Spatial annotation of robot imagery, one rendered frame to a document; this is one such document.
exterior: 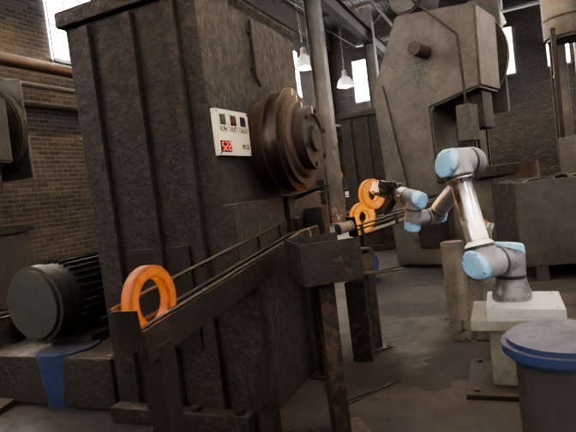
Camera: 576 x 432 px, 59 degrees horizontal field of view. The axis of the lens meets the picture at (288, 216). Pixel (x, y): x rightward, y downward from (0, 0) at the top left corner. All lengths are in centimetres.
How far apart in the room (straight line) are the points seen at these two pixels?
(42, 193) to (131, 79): 712
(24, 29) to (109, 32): 749
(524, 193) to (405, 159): 131
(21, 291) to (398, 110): 354
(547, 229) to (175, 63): 300
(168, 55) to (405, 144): 323
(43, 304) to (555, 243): 338
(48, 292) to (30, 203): 634
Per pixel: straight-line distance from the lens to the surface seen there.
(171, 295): 145
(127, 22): 221
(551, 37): 1084
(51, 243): 922
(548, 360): 143
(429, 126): 486
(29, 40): 976
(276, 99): 219
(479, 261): 208
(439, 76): 487
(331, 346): 184
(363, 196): 258
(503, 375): 229
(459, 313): 284
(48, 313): 276
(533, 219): 412
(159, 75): 212
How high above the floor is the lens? 90
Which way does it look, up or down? 3 degrees down
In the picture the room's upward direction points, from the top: 7 degrees counter-clockwise
